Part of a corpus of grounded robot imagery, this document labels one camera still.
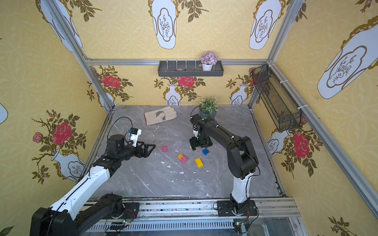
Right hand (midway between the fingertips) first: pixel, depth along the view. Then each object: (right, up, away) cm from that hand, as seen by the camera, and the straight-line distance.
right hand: (198, 149), depth 89 cm
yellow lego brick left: (-11, -5, +3) cm, 13 cm away
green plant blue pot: (+8, +26, +12) cm, 30 cm away
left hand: (-27, +4, -7) cm, 28 cm away
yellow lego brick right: (+1, -9, 0) cm, 9 cm away
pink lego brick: (-21, -1, +6) cm, 22 cm away
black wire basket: (+50, +22, -5) cm, 55 cm away
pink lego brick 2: (-9, -6, 0) cm, 11 cm away
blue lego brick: (+5, -2, +4) cm, 7 cm away
